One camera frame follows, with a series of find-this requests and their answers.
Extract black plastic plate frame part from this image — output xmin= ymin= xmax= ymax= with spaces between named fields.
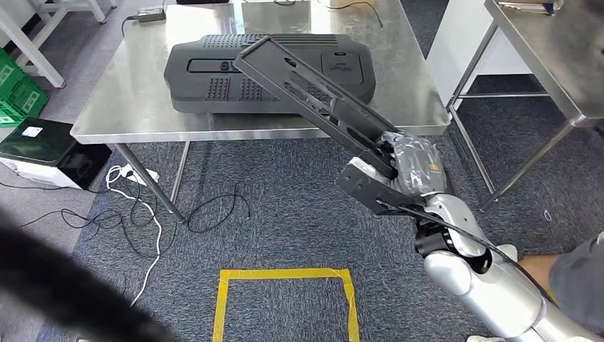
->
xmin=232 ymin=36 xmax=402 ymax=181

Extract stainless steel workbench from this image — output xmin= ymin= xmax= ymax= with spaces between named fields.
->
xmin=69 ymin=0 xmax=452 ymax=224

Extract yellow floor tape marking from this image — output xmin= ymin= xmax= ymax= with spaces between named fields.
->
xmin=212 ymin=268 xmax=360 ymax=342

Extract black plastic engine cover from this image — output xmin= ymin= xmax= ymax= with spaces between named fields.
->
xmin=163 ymin=33 xmax=378 ymax=115

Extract white power strip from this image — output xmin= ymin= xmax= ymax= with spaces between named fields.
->
xmin=120 ymin=165 xmax=162 ymax=187

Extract white cabinet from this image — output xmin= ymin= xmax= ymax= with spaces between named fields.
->
xmin=426 ymin=0 xmax=534 ymax=112

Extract black box on white base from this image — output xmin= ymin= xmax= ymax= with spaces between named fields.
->
xmin=0 ymin=118 xmax=113 ymax=191

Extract stack of papers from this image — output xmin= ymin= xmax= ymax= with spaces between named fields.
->
xmin=495 ymin=0 xmax=565 ymax=16

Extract stainless steel side table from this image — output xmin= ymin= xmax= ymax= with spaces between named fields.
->
xmin=447 ymin=0 xmax=604 ymax=212

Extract green plastic crate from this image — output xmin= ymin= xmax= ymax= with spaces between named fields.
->
xmin=0 ymin=78 xmax=51 ymax=128
xmin=0 ymin=47 xmax=26 ymax=100

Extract person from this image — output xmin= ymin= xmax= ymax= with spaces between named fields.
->
xmin=518 ymin=231 xmax=604 ymax=337

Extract black right wrist camera bracket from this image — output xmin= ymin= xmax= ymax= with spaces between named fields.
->
xmin=335 ymin=157 xmax=428 ymax=218

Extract black looped floor cable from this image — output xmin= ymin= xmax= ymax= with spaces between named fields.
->
xmin=187 ymin=181 xmax=251 ymax=234

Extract white floor cable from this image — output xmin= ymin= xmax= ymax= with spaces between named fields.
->
xmin=104 ymin=165 xmax=164 ymax=308

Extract black cable on bench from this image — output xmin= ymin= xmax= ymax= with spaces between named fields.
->
xmin=326 ymin=0 xmax=385 ymax=30

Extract black floor cables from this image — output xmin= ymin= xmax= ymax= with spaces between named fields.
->
xmin=0 ymin=179 xmax=180 ymax=258

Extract black power adapter with cable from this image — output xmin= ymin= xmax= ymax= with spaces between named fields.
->
xmin=121 ymin=8 xmax=167 ymax=38

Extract black blurred strap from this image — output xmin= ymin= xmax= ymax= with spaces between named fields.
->
xmin=0 ymin=212 xmax=180 ymax=342

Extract white table frame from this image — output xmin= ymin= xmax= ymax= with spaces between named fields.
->
xmin=0 ymin=0 xmax=119 ymax=90

